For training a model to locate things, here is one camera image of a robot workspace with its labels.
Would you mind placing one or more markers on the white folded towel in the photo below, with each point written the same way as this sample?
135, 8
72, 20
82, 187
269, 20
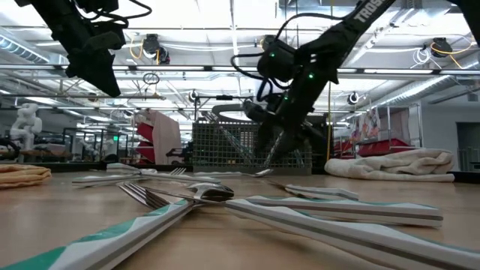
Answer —
393, 165

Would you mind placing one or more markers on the colourful hanging banner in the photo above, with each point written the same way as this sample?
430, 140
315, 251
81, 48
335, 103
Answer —
369, 125

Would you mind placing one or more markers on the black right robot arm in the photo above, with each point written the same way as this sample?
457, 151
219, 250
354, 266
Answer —
337, 37

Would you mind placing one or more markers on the black aluminium table frame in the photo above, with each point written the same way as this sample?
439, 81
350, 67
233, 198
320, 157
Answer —
93, 167

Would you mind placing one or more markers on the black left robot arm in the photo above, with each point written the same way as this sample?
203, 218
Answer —
56, 18

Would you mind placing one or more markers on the red storage bins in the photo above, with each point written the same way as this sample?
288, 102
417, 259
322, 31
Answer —
378, 147

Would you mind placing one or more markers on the folded yellow cloth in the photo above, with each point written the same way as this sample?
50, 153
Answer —
22, 176

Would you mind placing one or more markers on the grey mesh cutlery basket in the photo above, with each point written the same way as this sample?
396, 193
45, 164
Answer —
213, 150

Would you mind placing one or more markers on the metal shelf rack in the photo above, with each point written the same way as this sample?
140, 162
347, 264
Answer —
418, 123

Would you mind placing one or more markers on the dark door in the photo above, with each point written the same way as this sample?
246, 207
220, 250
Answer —
467, 142

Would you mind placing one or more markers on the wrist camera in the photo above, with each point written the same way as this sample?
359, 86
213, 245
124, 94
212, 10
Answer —
257, 110
107, 40

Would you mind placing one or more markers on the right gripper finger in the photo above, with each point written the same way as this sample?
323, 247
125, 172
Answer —
265, 135
287, 144

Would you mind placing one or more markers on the pink board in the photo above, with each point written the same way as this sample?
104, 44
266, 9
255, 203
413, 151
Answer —
167, 138

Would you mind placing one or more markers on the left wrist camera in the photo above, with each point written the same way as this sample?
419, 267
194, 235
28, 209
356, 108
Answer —
107, 40

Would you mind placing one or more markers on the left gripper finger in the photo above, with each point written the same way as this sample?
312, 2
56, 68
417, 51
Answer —
107, 73
82, 63

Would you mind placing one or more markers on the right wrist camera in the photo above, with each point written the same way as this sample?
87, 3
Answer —
257, 110

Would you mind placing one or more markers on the silver ventilation duct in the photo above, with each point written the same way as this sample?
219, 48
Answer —
431, 88

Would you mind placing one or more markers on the red stand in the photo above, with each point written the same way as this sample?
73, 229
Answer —
144, 133

